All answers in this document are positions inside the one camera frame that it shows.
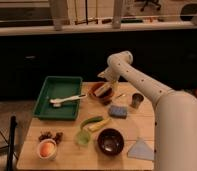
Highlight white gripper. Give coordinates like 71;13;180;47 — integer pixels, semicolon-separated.
98;67;120;82

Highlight tan eraser block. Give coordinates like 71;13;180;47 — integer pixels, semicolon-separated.
94;83;112;97

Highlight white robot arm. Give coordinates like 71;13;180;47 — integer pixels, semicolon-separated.
103;51;197;171

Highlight red bowl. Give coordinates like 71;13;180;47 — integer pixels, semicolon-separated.
88;82;114;104

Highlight dark brown bowl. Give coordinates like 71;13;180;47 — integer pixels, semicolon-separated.
97;128;124;156

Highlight small metal utensil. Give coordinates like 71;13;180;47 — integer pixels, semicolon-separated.
114;94;125;100

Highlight small metal cup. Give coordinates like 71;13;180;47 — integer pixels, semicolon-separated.
131;93;144;109

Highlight blue sponge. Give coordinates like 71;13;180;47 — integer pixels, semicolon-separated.
108;105;127;118

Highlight green chili pepper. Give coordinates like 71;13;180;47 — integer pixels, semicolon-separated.
80;116;103;129

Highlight yellow banana toy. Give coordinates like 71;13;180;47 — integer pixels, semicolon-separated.
88;118;111;132

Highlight wooden table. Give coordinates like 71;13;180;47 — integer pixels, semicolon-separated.
16;83;154;171

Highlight green plastic tray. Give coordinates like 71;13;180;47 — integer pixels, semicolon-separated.
33;76;82;120

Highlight white brush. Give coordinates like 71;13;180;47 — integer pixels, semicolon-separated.
49;94;86;107

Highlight folded blue-grey cloth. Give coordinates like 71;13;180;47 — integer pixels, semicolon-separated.
127;138;154;161

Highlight brown dried fruit cluster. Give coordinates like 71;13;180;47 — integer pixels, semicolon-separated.
38;131;63;144

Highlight white cup with orange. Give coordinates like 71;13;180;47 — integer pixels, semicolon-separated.
37;139;57;160

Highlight black chair frame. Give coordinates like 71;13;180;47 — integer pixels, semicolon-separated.
0;116;17;171

